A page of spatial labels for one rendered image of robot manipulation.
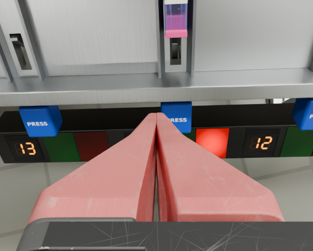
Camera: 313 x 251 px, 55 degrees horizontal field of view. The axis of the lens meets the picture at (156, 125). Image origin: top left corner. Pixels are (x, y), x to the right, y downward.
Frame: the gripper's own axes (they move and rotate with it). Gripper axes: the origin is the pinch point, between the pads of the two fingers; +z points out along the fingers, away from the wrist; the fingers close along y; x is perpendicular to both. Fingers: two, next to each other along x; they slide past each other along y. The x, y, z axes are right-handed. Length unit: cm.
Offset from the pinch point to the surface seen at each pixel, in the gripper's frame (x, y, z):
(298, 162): 55, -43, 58
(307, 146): 10.2, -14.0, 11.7
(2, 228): 72, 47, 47
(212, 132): 8.7, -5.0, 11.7
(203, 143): 9.9, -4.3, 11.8
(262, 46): 0.2, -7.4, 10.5
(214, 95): 3.0, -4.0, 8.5
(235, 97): 3.1, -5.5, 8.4
